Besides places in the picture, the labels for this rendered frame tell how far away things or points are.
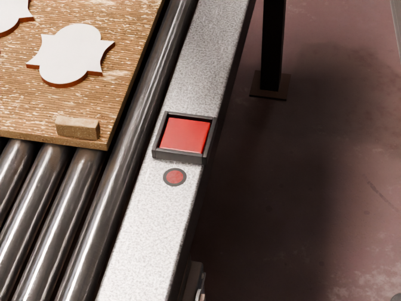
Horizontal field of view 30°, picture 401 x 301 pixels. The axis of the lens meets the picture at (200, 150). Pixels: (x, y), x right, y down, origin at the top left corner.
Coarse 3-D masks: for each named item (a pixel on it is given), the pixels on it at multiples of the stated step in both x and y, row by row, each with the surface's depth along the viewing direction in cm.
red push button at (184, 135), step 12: (168, 120) 104; (180, 120) 104; (192, 120) 104; (168, 132) 103; (180, 132) 103; (192, 132) 103; (204, 132) 102; (168, 144) 101; (180, 144) 101; (192, 144) 101; (204, 144) 101
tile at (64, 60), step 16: (64, 32) 115; (80, 32) 115; (96, 32) 115; (48, 48) 113; (64, 48) 112; (80, 48) 112; (96, 48) 112; (32, 64) 110; (48, 64) 110; (64, 64) 110; (80, 64) 110; (96, 64) 110; (48, 80) 108; (64, 80) 108; (80, 80) 108
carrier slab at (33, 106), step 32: (32, 0) 122; (64, 0) 122; (96, 0) 122; (128, 0) 122; (160, 0) 121; (32, 32) 117; (128, 32) 116; (0, 64) 112; (128, 64) 111; (0, 96) 107; (32, 96) 107; (64, 96) 107; (96, 96) 107; (0, 128) 103; (32, 128) 103
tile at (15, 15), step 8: (0, 0) 121; (8, 0) 121; (16, 0) 121; (24, 0) 121; (0, 8) 120; (8, 8) 119; (16, 8) 119; (24, 8) 119; (0, 16) 118; (8, 16) 118; (16, 16) 118; (24, 16) 118; (32, 16) 118; (0, 24) 117; (8, 24) 117; (16, 24) 117; (0, 32) 116; (8, 32) 116
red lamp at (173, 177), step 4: (172, 172) 100; (176, 172) 100; (180, 172) 100; (168, 176) 99; (172, 176) 99; (176, 176) 99; (180, 176) 99; (168, 180) 99; (172, 180) 99; (176, 180) 99; (180, 180) 99
